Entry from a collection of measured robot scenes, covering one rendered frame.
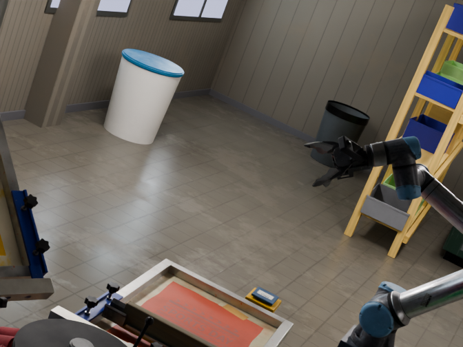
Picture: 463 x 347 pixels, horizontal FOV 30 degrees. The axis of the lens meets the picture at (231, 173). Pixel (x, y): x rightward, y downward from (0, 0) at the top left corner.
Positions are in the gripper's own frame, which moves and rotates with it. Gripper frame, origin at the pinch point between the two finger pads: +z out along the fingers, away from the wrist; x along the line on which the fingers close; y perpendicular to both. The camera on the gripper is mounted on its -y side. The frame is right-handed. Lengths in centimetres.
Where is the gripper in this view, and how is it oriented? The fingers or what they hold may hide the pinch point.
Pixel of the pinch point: (307, 164)
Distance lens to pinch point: 271.8
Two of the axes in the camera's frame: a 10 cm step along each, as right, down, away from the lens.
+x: -1.3, -8.6, 4.9
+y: 1.4, 4.8, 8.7
